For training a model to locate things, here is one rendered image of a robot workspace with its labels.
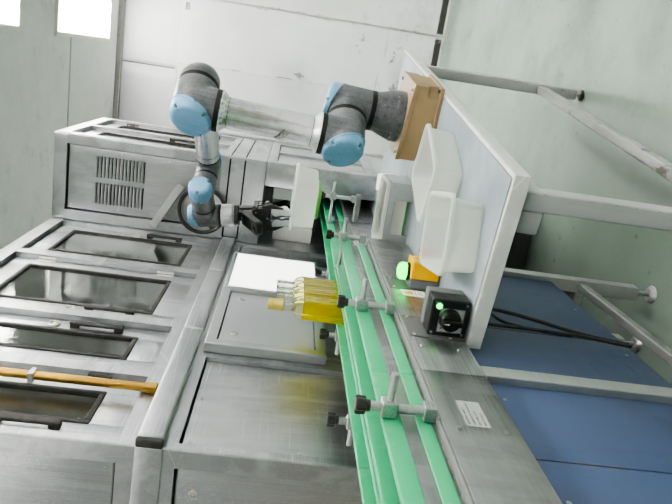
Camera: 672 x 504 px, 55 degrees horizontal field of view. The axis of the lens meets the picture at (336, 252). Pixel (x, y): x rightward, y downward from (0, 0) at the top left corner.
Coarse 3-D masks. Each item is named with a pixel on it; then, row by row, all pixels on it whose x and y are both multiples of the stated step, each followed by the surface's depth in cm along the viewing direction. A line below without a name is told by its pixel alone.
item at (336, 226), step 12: (324, 204) 301; (336, 204) 305; (336, 216) 282; (336, 228) 260; (336, 240) 241; (348, 240) 243; (336, 252) 225; (336, 264) 211; (336, 276) 199; (348, 336) 155; (372, 468) 104; (372, 480) 102
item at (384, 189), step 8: (384, 176) 212; (384, 184) 219; (384, 192) 220; (384, 200) 205; (376, 208) 221; (384, 208) 205; (376, 216) 222; (384, 216) 206; (376, 224) 223; (376, 232) 223
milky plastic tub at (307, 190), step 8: (296, 168) 220; (304, 168) 216; (296, 176) 205; (304, 176) 209; (312, 176) 211; (296, 184) 200; (304, 184) 202; (312, 184) 204; (320, 184) 212; (296, 192) 201; (304, 192) 202; (312, 192) 202; (320, 192) 207; (296, 200) 203; (304, 200) 203; (312, 200) 204; (320, 200) 206; (296, 208) 204; (304, 208) 204; (312, 208) 205; (296, 216) 205; (304, 216) 206; (312, 216) 206; (296, 224) 206; (304, 224) 207; (312, 224) 207
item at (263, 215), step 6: (258, 204) 218; (264, 204) 220; (234, 210) 215; (240, 210) 218; (246, 210) 217; (252, 210) 214; (258, 210) 214; (264, 210) 214; (234, 216) 214; (240, 216) 217; (258, 216) 215; (264, 216) 215; (270, 216) 222; (234, 222) 215; (264, 222) 216; (270, 222) 216
